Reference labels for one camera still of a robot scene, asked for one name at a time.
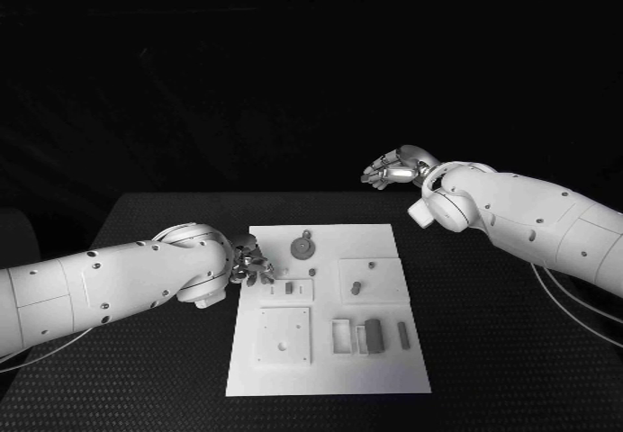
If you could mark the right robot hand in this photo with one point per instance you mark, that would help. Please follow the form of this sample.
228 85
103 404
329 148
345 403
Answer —
397 168

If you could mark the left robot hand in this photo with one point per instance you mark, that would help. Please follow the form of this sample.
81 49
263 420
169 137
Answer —
250 265

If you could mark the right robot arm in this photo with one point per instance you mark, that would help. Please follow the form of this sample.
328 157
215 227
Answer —
515 206

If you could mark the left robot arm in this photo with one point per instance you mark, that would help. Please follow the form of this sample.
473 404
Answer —
126 280

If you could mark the white task board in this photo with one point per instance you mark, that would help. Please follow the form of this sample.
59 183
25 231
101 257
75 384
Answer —
326 314

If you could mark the grey gear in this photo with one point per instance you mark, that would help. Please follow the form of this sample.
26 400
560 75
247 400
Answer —
303 248

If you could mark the grey long thick cylinder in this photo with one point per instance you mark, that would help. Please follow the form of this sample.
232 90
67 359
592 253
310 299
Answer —
374 335

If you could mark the grey long thin cylinder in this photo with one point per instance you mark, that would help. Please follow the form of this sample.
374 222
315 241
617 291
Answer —
403 334

